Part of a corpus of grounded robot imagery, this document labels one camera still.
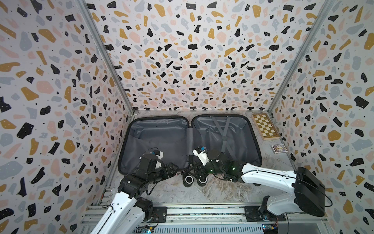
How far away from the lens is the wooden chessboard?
1.06 m

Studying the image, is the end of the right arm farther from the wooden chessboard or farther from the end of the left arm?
the wooden chessboard

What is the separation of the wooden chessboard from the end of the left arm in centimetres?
74

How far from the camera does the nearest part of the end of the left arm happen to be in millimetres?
550
